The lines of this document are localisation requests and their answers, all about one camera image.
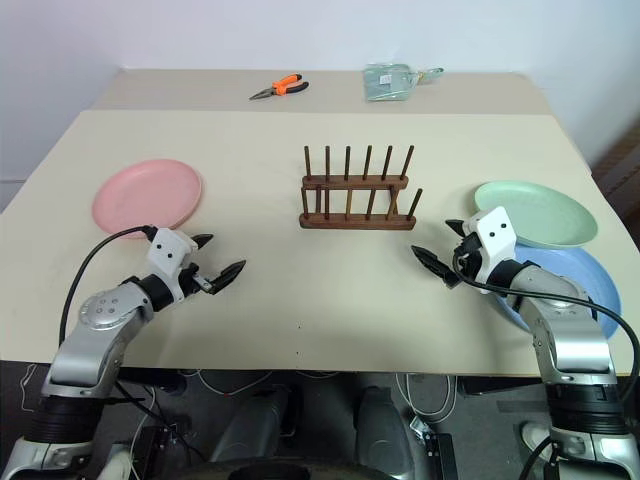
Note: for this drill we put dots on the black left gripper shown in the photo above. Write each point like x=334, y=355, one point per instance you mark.
x=192, y=280

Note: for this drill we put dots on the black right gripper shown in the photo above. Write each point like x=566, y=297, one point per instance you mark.
x=469, y=255

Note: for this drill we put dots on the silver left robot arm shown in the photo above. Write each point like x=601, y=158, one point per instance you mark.
x=100, y=312

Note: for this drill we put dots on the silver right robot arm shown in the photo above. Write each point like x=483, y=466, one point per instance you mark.
x=565, y=332

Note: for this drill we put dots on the wooden dish rack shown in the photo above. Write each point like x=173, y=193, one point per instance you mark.
x=357, y=223

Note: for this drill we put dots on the pink plate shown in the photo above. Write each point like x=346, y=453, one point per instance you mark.
x=150, y=192

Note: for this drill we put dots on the green plate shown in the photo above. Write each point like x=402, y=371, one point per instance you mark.
x=542, y=212

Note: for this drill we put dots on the blue plate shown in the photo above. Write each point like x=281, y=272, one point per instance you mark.
x=592, y=275

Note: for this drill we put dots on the dark rounded shape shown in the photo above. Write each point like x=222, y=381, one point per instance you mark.
x=255, y=425
x=382, y=425

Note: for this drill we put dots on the green packaged cloth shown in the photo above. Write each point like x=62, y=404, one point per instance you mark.
x=387, y=82

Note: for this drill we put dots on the black box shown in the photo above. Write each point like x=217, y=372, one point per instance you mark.
x=442, y=457

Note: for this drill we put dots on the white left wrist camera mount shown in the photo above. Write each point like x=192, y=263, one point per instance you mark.
x=167, y=248

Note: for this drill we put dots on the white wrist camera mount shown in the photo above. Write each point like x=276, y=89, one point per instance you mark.
x=167, y=248
x=495, y=235

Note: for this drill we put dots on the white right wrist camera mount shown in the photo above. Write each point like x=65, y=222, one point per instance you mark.
x=495, y=235

